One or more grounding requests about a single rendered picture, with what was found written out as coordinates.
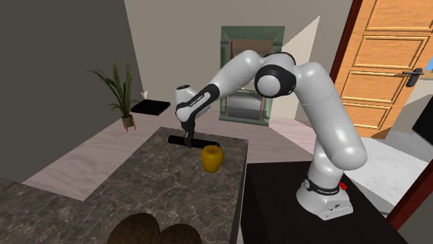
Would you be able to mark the green framed mirror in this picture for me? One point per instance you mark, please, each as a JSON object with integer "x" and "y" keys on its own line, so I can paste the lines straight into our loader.
{"x": 252, "y": 33}

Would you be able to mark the large brown round object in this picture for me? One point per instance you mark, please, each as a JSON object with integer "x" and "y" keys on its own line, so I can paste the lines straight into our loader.
{"x": 135, "y": 231}

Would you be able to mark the wooden panel door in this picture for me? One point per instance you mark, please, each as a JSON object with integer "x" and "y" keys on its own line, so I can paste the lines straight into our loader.
{"x": 382, "y": 50}

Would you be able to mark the potted green plant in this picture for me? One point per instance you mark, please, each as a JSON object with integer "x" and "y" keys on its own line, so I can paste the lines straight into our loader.
{"x": 122, "y": 98}

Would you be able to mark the black flat panel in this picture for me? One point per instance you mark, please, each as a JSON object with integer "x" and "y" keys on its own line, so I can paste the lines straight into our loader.
{"x": 425, "y": 125}

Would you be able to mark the black flat box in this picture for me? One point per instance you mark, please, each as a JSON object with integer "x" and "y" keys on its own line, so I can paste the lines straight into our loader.
{"x": 150, "y": 107}

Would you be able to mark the small brown round object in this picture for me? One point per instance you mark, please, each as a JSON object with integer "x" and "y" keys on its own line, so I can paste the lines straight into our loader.
{"x": 179, "y": 236}

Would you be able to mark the dark robot stand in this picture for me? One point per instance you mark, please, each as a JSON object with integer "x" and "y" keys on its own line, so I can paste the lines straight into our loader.
{"x": 270, "y": 209}

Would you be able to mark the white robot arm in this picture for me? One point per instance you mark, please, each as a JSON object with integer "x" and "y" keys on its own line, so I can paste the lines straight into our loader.
{"x": 333, "y": 135}

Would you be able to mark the yellow apple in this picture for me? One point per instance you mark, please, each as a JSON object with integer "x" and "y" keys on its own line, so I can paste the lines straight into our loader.
{"x": 212, "y": 160}

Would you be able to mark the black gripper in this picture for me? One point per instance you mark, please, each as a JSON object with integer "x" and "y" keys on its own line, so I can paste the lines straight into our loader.
{"x": 188, "y": 127}

